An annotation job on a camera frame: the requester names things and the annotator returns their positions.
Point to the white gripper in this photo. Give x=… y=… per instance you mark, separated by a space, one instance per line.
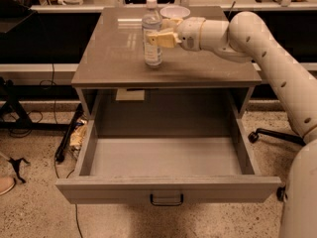
x=189 y=34

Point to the clear plastic water bottle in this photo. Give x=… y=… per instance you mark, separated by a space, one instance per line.
x=151 y=23

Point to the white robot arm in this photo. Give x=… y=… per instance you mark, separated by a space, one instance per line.
x=246 y=37

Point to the open grey top drawer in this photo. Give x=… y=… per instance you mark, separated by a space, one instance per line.
x=175 y=141

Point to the white bowl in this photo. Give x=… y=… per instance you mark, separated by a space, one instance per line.
x=174 y=11

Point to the grey cabinet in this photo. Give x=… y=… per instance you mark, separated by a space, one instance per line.
x=114 y=59

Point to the yellow snack packet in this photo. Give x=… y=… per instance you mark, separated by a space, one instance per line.
x=78 y=134

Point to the black power strip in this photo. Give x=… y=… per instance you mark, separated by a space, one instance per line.
x=59 y=156

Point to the black table leg stand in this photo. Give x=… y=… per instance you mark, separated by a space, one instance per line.
x=23 y=121

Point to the small black tripod stand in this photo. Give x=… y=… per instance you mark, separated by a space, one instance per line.
x=16 y=167

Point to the black drawer handle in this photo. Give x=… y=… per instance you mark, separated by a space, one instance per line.
x=166 y=201

